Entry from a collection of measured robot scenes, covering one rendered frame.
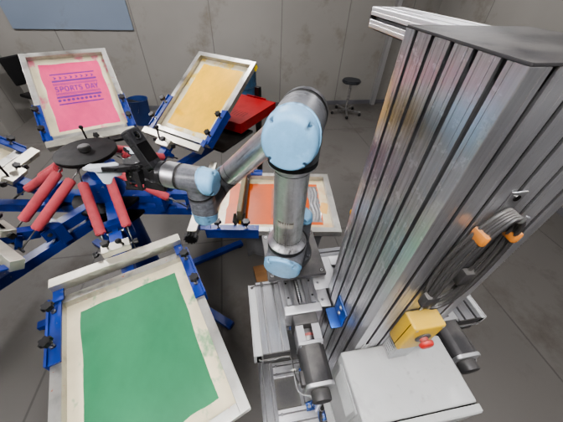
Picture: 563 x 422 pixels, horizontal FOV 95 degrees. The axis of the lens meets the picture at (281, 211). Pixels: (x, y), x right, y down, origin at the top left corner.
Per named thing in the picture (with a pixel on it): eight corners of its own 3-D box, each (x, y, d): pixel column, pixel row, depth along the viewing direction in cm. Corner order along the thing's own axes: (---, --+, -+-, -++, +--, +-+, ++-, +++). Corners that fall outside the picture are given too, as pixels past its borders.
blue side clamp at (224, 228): (259, 232, 154) (259, 223, 149) (258, 238, 151) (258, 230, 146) (208, 231, 153) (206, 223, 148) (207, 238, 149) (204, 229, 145)
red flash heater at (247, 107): (239, 103, 285) (238, 91, 277) (275, 112, 270) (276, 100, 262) (201, 123, 245) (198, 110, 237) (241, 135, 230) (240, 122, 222)
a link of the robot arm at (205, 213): (227, 207, 87) (223, 180, 79) (213, 230, 79) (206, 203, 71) (205, 202, 88) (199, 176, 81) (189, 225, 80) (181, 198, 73)
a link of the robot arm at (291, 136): (307, 251, 92) (333, 90, 54) (297, 288, 81) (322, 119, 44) (274, 244, 94) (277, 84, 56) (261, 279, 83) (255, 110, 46)
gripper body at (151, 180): (124, 187, 75) (161, 195, 73) (115, 160, 70) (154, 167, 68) (142, 176, 81) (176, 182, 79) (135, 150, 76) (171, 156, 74)
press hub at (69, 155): (183, 262, 249) (134, 130, 157) (172, 301, 219) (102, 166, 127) (142, 261, 247) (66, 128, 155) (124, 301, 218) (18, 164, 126)
